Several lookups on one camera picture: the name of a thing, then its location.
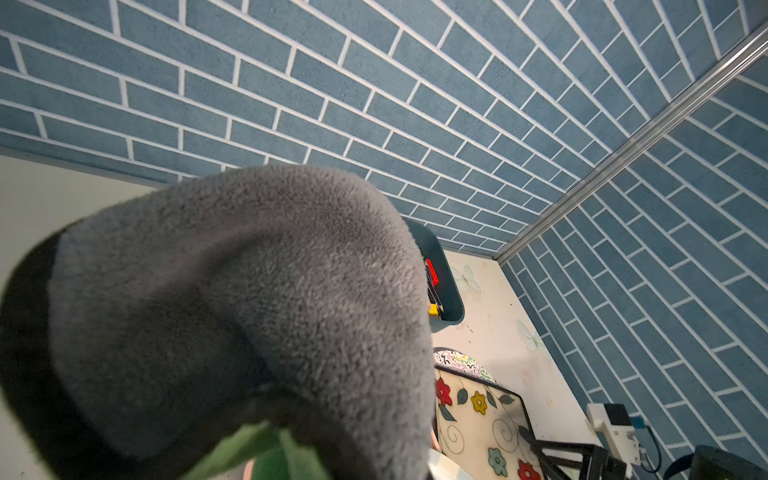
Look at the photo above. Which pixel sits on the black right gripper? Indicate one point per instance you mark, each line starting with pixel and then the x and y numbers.
pixel 592 462

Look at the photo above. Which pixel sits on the square floral plate black rim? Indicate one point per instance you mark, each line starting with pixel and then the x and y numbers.
pixel 477 427

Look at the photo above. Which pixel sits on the round colourful squiggle plate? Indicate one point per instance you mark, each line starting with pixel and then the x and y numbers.
pixel 457 361

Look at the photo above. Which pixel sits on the grey green cleaning cloth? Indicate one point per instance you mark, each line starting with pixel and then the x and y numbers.
pixel 136 340

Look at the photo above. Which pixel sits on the teal plastic storage bin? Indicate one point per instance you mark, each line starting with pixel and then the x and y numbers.
pixel 445 305

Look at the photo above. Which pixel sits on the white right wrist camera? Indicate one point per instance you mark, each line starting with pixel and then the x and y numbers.
pixel 613 421

